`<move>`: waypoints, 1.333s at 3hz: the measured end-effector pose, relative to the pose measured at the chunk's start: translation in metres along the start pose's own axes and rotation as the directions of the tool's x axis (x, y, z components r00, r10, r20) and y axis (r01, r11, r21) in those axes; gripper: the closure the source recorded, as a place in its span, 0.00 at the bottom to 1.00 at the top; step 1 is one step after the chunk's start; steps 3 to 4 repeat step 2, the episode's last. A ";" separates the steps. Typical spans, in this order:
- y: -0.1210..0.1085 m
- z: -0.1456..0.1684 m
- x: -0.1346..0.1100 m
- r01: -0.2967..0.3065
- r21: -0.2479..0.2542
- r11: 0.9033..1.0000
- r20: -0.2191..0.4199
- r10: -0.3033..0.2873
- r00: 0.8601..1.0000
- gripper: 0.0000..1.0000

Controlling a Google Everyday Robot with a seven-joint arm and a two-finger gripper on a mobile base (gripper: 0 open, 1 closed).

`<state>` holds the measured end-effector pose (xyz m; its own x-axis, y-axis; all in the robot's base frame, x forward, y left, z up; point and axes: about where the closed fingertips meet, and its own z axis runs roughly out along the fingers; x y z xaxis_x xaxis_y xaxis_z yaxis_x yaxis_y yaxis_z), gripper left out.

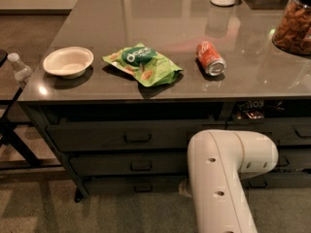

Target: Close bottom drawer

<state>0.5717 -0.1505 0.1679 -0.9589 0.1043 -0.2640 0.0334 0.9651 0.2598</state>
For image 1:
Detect black side table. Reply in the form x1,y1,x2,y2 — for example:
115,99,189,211
0,49,62,172

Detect clear plastic water bottle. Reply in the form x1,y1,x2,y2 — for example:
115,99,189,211
8,52,33,88

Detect clear jar of nuts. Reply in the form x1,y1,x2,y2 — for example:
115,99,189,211
272,0,311,55

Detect dark cabinet frame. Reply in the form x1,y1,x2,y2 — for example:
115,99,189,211
24,100,310,199

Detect red soda can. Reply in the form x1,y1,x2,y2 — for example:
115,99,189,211
196,41,226,77

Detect snack packets in drawer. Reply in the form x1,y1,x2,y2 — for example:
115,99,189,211
235,100,285,119

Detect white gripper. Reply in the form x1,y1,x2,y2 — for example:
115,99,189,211
179,179,192,198

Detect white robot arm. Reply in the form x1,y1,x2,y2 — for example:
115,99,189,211
180,130,278,233

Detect green snack bag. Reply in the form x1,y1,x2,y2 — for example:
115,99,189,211
103,44,183,87

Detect white paper bowl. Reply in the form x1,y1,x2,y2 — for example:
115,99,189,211
43,47,93,79

